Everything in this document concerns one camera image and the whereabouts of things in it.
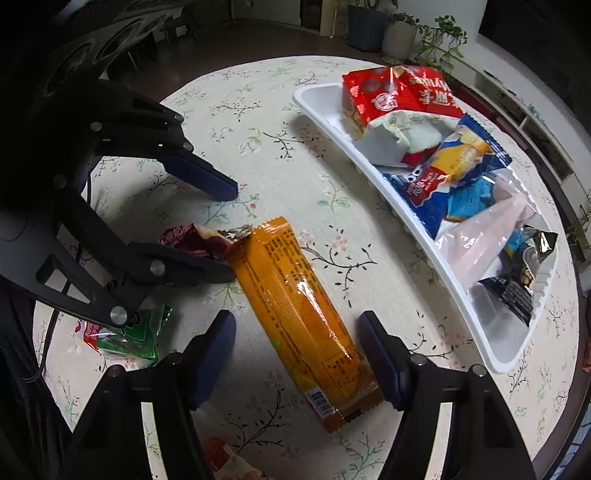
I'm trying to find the green snack packet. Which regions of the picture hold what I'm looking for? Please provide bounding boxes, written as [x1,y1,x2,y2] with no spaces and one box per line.
[82,304,174,363]

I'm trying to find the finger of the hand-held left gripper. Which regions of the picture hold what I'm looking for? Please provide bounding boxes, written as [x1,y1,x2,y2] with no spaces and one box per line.
[0,175,237,326]
[90,80,239,202]

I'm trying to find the small plant in grey pot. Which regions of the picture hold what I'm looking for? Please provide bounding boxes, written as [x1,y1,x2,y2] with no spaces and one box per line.
[382,13,419,64]

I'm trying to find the floral packet red edge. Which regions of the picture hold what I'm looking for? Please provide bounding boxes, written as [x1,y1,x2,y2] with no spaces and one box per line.
[202,436,262,480]

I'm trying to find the black television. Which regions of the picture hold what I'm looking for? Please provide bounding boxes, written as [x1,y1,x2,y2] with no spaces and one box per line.
[478,0,591,100]

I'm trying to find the white television cabinet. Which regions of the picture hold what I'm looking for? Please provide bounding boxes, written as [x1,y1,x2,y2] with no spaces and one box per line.
[455,58,591,197]

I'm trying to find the light blue snack packet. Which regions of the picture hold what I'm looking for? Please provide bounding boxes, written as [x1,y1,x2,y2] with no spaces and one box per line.
[445,176,500,223]

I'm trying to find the white plastic tray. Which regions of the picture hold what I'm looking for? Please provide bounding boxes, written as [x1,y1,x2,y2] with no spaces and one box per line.
[293,83,562,375]

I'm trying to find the bushy plant in white pot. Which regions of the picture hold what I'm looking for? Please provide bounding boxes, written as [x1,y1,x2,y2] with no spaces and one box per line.
[567,191,591,261]

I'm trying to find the floral tablecloth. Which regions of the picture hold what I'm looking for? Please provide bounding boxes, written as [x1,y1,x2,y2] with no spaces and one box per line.
[32,55,583,480]

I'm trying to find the pink translucent snack packet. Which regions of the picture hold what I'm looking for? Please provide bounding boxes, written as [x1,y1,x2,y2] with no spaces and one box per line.
[435,193,540,292]

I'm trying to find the trailing green plant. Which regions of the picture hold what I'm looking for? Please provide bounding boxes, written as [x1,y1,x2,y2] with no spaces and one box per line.
[414,15,468,75]

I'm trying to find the white triangular packet red stripe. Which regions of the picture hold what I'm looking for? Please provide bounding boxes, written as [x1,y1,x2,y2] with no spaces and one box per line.
[358,110,459,168]

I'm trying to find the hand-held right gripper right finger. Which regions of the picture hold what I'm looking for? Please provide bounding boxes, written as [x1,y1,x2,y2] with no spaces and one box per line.
[359,311,537,480]

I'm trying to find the dark dining chair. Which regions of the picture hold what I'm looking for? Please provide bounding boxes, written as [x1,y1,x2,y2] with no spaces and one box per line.
[105,7,200,71]

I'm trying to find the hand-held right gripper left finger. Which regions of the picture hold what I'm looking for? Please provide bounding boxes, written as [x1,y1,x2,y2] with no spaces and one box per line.
[58,310,238,480]

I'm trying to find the dark red snack packet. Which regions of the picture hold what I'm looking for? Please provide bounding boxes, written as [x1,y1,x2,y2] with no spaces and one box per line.
[159,223,253,261]

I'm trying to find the red snack packet round logo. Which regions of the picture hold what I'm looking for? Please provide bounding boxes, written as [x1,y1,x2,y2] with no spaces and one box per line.
[342,68,419,137]

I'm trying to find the long orange snack packet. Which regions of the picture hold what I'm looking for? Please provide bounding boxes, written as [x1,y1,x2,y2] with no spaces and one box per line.
[228,216,385,433]

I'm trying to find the black snack packet gold pattern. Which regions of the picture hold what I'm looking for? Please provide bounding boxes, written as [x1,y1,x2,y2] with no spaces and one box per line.
[479,225,559,326]

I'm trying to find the blue packet yellow cake picture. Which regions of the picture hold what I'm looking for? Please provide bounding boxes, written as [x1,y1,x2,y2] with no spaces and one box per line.
[382,114,513,240]

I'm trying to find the leafy plant in dark pot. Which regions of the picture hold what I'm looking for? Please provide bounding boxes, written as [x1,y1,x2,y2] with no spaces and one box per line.
[323,0,389,52]

